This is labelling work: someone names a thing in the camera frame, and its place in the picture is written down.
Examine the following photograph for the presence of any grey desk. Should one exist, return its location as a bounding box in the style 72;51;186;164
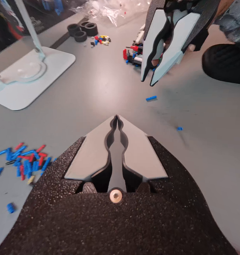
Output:
0;6;240;255

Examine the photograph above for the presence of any clear plastic bag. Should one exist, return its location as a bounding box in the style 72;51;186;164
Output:
69;0;152;27

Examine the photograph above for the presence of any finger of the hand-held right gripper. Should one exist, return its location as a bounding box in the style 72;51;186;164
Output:
141;9;171;82
150;10;201;87

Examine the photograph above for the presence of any heap of blue red pins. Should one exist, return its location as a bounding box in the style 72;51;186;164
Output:
0;142;56;185

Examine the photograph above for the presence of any person's right forearm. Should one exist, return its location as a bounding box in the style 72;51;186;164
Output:
215;0;240;43

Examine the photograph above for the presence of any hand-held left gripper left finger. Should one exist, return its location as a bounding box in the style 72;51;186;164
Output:
64;115;117;182

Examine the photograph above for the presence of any person's right hand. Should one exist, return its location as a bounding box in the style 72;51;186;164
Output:
187;0;235;53

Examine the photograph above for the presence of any toy brick car model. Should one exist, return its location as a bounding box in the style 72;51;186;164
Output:
123;24;165;70

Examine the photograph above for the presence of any pile of small toy bricks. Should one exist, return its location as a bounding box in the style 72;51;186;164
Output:
90;35;111;48

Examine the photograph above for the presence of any pale metal stand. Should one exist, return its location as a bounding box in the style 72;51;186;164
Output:
0;0;76;111

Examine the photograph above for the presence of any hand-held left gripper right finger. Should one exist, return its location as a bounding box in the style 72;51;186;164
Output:
117;115;169;181

